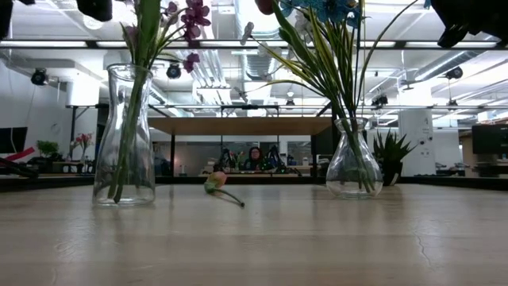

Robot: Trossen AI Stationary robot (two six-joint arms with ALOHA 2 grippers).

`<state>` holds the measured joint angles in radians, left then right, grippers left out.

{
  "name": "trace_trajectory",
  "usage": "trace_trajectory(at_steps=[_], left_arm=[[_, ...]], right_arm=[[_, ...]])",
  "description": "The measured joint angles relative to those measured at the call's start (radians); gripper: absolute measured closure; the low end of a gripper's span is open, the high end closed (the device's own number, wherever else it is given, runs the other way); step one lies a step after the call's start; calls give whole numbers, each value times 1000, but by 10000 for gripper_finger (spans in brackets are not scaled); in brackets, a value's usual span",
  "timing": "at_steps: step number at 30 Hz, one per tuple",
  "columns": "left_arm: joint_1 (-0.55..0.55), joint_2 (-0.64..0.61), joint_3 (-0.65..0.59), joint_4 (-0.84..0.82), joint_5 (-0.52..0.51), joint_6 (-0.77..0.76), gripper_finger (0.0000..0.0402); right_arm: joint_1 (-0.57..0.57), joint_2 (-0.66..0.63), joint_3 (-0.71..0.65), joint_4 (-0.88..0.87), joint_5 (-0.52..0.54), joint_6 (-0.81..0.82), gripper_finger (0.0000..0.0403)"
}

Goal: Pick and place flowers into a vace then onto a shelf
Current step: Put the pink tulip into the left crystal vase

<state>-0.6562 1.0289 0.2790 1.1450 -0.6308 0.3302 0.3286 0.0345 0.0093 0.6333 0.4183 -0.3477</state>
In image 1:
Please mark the tall glass carafe vase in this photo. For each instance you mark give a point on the tall glass carafe vase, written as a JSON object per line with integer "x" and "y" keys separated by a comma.
{"x": 141, "y": 175}

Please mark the green potted succulent plant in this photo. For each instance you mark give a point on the green potted succulent plant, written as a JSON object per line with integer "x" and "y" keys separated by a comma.
{"x": 391, "y": 155}

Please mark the black aluminium rig frame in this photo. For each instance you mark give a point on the black aluminium rig frame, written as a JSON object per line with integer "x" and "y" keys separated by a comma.
{"x": 91, "y": 44}

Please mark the background black robot arm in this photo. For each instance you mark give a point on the background black robot arm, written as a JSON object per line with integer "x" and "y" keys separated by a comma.
{"x": 226, "y": 159}
{"x": 275, "y": 157}

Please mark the person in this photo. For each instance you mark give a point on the person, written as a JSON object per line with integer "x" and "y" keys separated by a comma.
{"x": 255, "y": 159}

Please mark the pink flower bouquet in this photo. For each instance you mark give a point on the pink flower bouquet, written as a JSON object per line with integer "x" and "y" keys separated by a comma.
{"x": 83, "y": 141}

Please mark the black computer monitor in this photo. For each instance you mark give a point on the black computer monitor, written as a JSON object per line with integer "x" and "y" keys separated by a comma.
{"x": 14, "y": 139}
{"x": 490, "y": 139}

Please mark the round glass bulb vase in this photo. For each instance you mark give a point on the round glass bulb vase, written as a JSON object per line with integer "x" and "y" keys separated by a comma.
{"x": 341, "y": 175}

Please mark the small leafy potted plant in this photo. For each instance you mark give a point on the small leafy potted plant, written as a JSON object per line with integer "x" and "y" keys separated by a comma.
{"x": 47, "y": 148}

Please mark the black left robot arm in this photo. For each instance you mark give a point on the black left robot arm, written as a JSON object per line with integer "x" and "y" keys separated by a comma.
{"x": 5, "y": 18}

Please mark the red artificial tulip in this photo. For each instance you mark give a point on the red artificial tulip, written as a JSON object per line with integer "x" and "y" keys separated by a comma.
{"x": 264, "y": 5}

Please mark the purple artificial flower spray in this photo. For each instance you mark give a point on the purple artificial flower spray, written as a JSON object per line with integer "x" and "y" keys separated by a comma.
{"x": 196, "y": 16}

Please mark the red strip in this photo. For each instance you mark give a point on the red strip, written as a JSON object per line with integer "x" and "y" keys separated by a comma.
{"x": 20, "y": 154}

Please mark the wooden shelf black legs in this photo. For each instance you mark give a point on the wooden shelf black legs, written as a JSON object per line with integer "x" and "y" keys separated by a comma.
{"x": 246, "y": 126}

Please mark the pink artificial tulip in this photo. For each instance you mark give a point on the pink artificial tulip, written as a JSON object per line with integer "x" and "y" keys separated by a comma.
{"x": 217, "y": 178}

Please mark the black ceiling-mounted camera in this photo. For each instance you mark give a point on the black ceiling-mounted camera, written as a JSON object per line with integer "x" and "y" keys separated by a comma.
{"x": 454, "y": 72}
{"x": 173, "y": 70}
{"x": 380, "y": 100}
{"x": 38, "y": 76}

